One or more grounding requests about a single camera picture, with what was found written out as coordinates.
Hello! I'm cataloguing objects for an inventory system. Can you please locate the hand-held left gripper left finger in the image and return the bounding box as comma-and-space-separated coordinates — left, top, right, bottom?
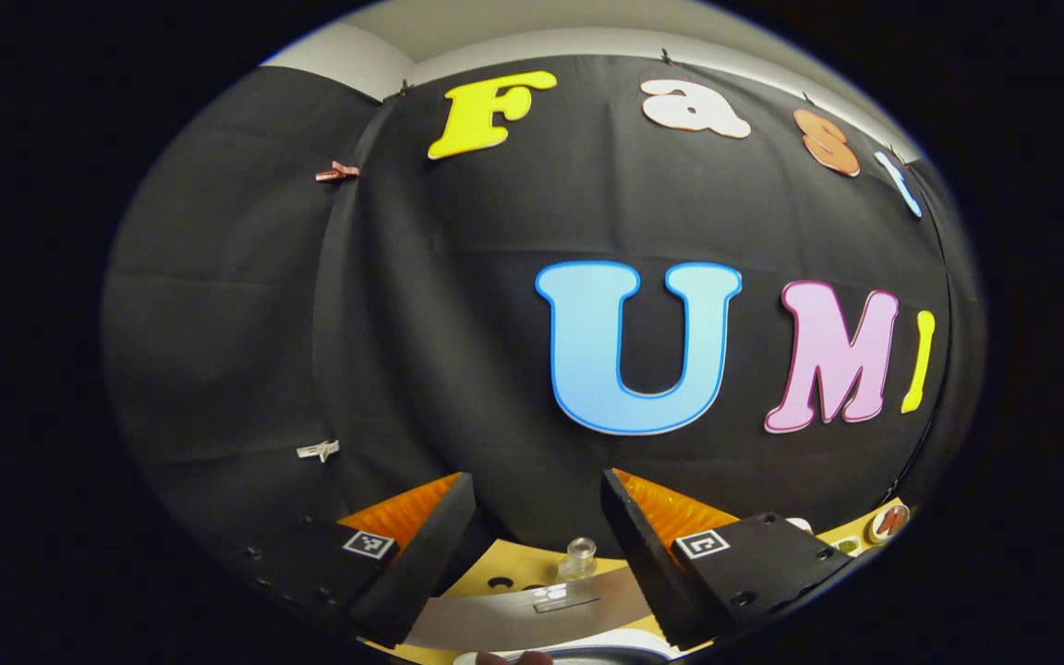
218, 471, 478, 649

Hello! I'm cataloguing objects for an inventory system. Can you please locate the small glass bottle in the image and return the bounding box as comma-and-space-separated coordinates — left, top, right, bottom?
558, 538, 599, 581

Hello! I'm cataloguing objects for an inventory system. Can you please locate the black backdrop cloth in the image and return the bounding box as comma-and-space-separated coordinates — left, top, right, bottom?
100, 54, 990, 555

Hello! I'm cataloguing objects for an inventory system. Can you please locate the white rice cooker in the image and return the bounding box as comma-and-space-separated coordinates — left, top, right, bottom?
403, 568, 681, 665

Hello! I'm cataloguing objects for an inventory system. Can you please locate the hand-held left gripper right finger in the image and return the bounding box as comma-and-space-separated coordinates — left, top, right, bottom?
599, 467, 856, 649

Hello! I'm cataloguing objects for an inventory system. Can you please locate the white round plate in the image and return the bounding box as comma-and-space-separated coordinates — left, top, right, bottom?
864, 503, 910, 544

